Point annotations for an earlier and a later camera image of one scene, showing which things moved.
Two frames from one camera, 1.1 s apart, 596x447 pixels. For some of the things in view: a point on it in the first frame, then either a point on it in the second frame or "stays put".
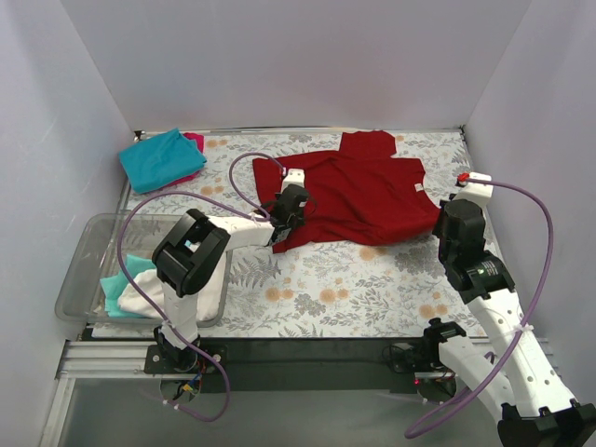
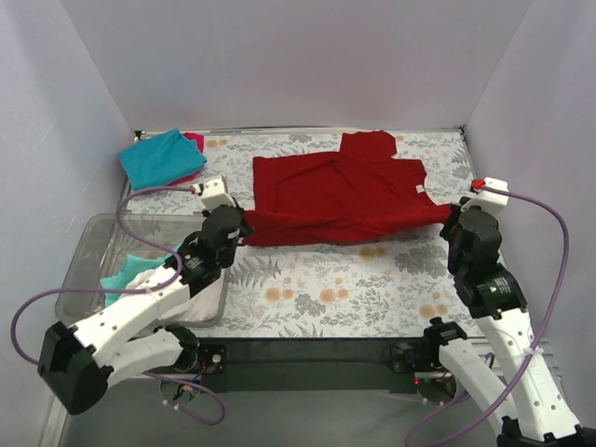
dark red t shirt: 360,193 stays put
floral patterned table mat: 325,291 stays put
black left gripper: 281,232 to 240,225
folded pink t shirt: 200,142 stays put
